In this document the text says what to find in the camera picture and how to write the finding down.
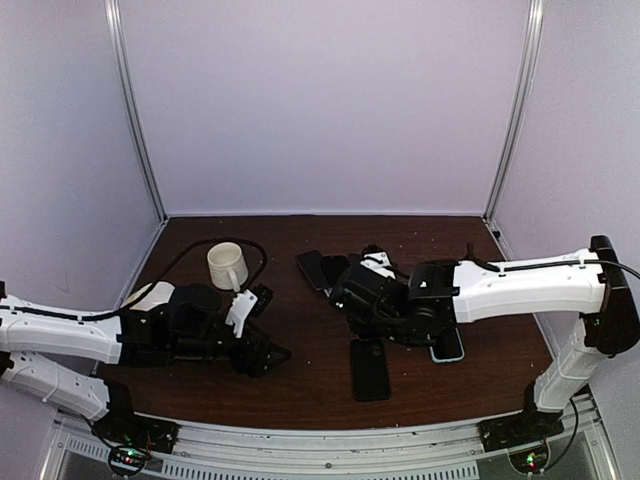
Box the beige saucer plate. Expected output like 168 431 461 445
120 285 150 311

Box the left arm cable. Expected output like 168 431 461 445
9 237 269 321

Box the left aluminium post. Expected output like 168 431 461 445
104 0 168 224

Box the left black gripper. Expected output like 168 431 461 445
171 320 292 379

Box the purple-edged phone left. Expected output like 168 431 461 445
296 250 330 291

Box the cream ribbed mug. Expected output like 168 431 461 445
206 242 249 292

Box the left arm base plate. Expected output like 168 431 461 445
90 412 179 454

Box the aluminium post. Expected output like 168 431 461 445
483 0 545 225
104 0 168 224

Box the front aluminium rail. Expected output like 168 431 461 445
42 394 619 480

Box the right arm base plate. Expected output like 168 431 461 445
477 412 564 452

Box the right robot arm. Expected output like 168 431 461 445
328 235 639 442

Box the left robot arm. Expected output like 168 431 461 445
1 281 291 444

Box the right aluminium post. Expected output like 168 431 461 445
483 0 545 225

